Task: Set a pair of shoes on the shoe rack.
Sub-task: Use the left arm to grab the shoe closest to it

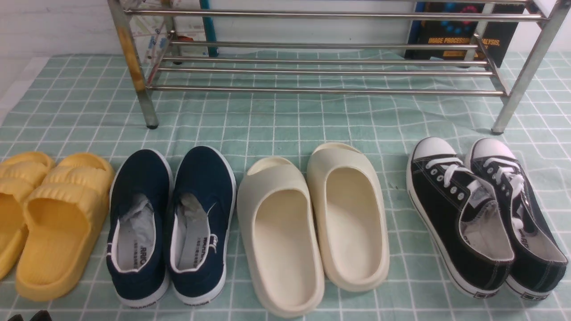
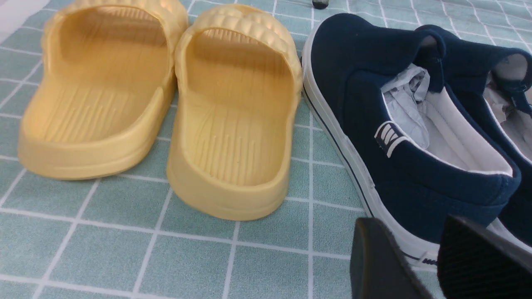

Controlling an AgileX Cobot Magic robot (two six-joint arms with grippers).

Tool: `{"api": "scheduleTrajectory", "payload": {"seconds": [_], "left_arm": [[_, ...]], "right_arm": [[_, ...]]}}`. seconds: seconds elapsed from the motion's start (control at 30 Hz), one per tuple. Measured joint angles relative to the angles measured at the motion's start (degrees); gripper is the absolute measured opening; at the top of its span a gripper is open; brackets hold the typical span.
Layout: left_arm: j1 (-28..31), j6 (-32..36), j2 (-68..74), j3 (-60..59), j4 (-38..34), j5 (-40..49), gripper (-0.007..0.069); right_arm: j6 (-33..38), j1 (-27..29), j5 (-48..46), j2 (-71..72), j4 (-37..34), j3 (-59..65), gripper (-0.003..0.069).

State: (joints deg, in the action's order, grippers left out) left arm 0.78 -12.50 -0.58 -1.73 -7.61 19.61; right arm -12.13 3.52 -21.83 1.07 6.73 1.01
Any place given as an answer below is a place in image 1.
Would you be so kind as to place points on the teal pole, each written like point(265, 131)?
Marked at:
point(209, 30)

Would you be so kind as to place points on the far left yellow slipper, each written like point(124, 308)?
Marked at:
point(20, 175)

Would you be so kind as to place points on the left cream slipper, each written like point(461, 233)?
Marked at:
point(276, 221)

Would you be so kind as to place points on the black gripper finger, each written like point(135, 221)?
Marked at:
point(42, 315)

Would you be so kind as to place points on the navy canvas shoe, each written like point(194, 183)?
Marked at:
point(135, 256)
point(197, 226)

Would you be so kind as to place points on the metal shoe rack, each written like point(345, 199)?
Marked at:
point(477, 61)

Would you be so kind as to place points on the yellow slipper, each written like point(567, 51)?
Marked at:
point(65, 215)
point(20, 175)

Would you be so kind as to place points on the right cream slipper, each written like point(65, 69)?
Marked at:
point(350, 216)

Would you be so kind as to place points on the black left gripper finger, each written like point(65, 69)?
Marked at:
point(16, 317)

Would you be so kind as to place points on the cream slipper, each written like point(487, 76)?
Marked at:
point(350, 216)
point(276, 221)

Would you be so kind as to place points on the right black canvas sneaker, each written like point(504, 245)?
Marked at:
point(539, 263)

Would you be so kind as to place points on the black image processing book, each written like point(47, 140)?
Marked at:
point(496, 37)

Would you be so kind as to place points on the white patterned box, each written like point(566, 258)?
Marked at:
point(150, 32)

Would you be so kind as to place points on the left black canvas sneaker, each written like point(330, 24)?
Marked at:
point(461, 212)

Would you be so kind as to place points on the black canvas sneaker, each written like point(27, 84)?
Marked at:
point(461, 212)
point(539, 263)

